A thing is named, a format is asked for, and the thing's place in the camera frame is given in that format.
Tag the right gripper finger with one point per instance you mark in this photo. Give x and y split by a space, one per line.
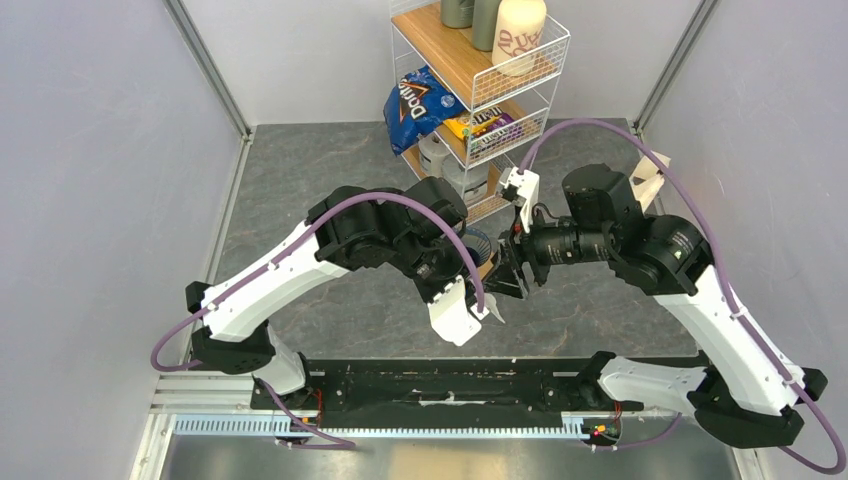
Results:
511 257
507 281

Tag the white wire shelf rack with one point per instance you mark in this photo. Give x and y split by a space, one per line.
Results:
418 38

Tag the blue ribbed coffee dripper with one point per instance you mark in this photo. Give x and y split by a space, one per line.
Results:
478 245

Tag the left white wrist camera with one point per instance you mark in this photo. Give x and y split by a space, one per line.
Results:
450 316

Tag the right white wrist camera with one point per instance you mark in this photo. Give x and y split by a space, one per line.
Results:
521 189

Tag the wooden ring dripper stand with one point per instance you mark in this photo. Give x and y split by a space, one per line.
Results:
485 268

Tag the single white paper filter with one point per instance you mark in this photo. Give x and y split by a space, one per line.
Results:
491 308

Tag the blue Doritos chip bag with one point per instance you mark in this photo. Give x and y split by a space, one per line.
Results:
416 106

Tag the grey green bottle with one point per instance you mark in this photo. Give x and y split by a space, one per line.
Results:
484 24
457 14

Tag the grey canister lower shelf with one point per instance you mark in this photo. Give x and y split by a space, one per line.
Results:
471 184

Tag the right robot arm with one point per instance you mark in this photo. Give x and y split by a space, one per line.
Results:
740 397

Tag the paper coffee filter stack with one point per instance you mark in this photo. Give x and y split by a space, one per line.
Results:
646 181

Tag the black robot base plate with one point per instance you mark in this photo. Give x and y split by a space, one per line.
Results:
457 393

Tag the white canister lower shelf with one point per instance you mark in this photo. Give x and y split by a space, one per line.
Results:
432 154

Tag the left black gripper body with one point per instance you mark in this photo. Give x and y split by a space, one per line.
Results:
435 266

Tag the yellow M&M candy bag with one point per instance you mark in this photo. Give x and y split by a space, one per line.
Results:
466 126

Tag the aluminium rail frame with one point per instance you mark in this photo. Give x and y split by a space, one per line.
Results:
204 425

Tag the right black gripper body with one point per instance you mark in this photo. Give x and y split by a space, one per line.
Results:
560 242

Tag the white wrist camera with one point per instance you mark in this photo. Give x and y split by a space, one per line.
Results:
521 189
450 316

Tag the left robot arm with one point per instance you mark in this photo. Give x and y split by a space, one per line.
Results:
351 229

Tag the cream white bottle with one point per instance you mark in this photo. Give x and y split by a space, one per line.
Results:
518 31

